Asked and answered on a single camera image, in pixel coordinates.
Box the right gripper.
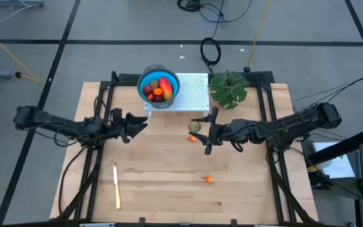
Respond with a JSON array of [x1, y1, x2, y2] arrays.
[[190, 107, 234, 155]]

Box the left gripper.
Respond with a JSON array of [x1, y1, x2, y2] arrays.
[[105, 108, 149, 144]]

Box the blue bowl with grey rim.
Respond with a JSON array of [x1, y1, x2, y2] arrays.
[[137, 64, 181, 110]]

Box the red yellow toy mango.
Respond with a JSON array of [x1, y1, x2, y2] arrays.
[[158, 77, 173, 101]]

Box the white perforated metal rack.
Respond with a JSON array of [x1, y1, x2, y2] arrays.
[[143, 73, 210, 122]]

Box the green plant in white pot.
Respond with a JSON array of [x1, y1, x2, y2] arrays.
[[209, 70, 250, 110]]

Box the knife with pale handle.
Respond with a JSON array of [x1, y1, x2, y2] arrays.
[[113, 163, 122, 210]]

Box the black aluminium table frame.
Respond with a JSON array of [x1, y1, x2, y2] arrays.
[[55, 71, 320, 226]]

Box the black coiled cable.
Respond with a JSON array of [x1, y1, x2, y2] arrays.
[[199, 0, 227, 74]]

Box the yellow cable with black foot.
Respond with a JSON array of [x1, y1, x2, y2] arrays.
[[243, 0, 274, 73]]

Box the black cable bundle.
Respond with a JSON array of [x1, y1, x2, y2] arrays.
[[177, 0, 253, 23]]

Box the yellow cable with black plug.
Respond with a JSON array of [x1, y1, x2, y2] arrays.
[[0, 23, 41, 84]]

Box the thin black cables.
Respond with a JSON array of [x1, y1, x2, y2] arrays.
[[291, 75, 363, 124]]

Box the white cable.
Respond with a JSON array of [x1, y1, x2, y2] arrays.
[[0, 4, 34, 31]]

